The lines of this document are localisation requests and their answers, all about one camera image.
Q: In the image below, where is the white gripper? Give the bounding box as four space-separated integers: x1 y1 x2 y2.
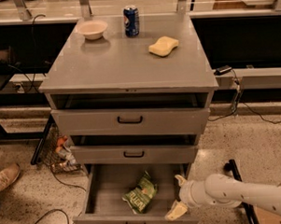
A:
164 175 211 221

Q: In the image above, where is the green jalapeno chip bag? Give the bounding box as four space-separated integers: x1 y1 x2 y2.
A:
121 172 158 214

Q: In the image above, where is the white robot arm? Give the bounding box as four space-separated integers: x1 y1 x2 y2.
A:
164 174 281 221

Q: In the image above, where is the grey open bottom drawer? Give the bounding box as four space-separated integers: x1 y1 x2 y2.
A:
73 163 199 224

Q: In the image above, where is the grey middle drawer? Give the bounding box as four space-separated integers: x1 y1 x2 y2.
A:
71 145 197 164

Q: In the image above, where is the grey drawer cabinet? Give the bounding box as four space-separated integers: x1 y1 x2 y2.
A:
35 10 223 178

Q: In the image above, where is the grey top drawer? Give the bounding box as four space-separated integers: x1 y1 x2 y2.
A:
50 108 210 136

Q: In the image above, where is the cardboard box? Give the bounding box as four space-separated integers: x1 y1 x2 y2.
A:
252 173 281 224

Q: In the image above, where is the orange item in basket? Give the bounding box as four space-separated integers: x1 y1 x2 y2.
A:
55 136 68 153

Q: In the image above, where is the black power adapter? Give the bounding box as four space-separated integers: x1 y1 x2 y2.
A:
215 65 232 76

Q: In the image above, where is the yellow sponge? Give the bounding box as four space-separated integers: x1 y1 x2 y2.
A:
148 36 178 57

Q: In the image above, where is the tan shoe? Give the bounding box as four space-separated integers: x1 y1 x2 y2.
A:
0 163 21 192

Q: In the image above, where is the blue soda can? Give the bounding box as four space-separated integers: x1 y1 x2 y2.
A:
123 5 140 37

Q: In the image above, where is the beige paper bowl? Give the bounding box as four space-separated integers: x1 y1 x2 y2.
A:
77 21 107 40

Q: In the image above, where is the black metal cart frame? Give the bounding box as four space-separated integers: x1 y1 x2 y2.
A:
223 160 260 224

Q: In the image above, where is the black floor cable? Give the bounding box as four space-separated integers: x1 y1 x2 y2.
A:
21 162 90 224

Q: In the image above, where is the black wire basket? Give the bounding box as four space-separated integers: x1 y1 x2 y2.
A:
32 125 82 174

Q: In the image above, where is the black table leg frame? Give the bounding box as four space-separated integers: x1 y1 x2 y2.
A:
0 102 56 147

